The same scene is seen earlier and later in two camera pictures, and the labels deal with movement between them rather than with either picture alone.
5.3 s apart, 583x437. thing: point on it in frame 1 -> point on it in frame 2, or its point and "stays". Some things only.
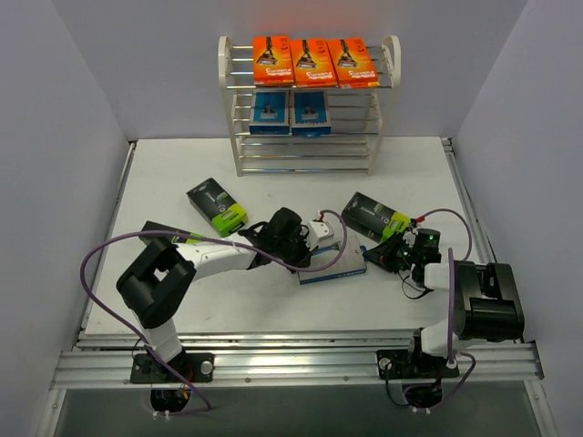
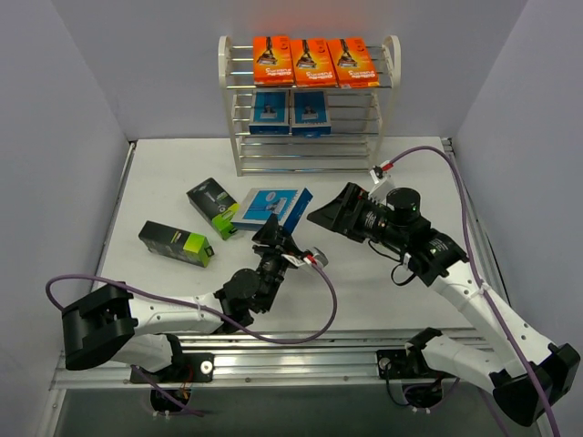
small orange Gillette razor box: (272, 61) stays
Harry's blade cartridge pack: (310, 113) stays
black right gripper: (392, 254) -> (351, 211)
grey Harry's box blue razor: (351, 262) -> (259, 206)
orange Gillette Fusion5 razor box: (351, 63) stays
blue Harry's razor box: (270, 113) stays
